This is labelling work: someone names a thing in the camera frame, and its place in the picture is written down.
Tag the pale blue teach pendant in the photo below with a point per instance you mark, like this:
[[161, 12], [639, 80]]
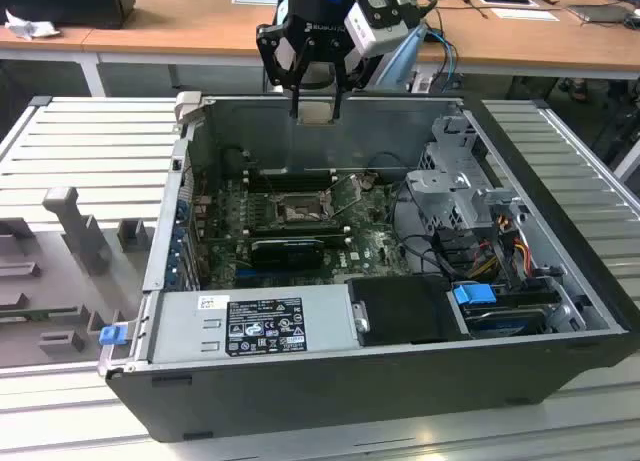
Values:
[[405, 56]]

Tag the black box on desk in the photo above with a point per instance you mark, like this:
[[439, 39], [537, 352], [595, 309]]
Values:
[[65, 3]]

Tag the grey tablet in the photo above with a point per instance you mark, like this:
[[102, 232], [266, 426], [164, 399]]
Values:
[[600, 13]]

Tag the CPU socket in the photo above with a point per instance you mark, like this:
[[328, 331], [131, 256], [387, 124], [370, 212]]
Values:
[[300, 208]]

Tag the green motherboard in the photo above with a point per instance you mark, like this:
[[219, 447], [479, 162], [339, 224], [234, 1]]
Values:
[[370, 231]]

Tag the grey parts rack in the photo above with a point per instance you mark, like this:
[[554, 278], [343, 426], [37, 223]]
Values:
[[50, 261]]

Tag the blue case latch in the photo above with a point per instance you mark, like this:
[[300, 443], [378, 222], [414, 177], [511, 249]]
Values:
[[112, 335]]

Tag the hard disk drive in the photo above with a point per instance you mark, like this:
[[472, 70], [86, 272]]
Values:
[[505, 321]]

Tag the grey power supply unit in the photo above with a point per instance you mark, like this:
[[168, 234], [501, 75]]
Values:
[[180, 331]]

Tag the silver metal drive cage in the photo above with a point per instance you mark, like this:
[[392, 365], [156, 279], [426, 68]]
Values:
[[435, 181]]

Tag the white paper sheet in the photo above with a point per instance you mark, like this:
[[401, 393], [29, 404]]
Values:
[[525, 14]]

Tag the black RAM slot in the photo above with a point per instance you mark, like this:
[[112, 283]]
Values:
[[300, 228], [290, 180]]

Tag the wooden desk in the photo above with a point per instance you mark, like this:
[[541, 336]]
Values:
[[175, 26]]

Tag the blue disk carrier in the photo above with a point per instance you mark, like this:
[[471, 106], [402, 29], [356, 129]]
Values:
[[472, 296]]

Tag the coin cell battery holder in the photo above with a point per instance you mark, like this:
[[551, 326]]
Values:
[[367, 181]]

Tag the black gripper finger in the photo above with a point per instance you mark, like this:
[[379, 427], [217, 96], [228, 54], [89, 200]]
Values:
[[270, 56], [350, 66]]

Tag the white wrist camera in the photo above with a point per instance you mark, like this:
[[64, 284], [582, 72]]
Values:
[[385, 36]]

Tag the crumpled white paper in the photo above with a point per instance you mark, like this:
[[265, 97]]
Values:
[[30, 26]]

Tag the black graphics card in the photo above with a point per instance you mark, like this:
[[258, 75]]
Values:
[[287, 253]]

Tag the silver CPU plate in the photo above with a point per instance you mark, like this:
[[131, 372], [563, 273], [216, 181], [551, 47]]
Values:
[[315, 113]]

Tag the black open PC case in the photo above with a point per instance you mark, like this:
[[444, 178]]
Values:
[[300, 401]]

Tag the green RAM stick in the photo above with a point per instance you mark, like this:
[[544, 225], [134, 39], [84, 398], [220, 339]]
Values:
[[30, 315]]

